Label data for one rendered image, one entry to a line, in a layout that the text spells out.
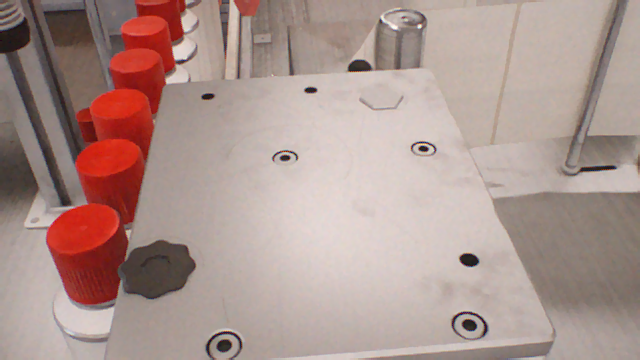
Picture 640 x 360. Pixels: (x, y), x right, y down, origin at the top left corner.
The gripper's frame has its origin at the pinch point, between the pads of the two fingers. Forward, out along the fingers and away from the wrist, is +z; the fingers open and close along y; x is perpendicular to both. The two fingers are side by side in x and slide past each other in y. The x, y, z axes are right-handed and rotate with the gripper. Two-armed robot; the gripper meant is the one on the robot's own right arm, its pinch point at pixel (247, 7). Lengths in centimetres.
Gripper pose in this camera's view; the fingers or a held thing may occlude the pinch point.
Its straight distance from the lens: 64.3
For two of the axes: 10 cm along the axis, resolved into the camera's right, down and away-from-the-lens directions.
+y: -1.0, -6.3, 7.7
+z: 0.2, 7.7, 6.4
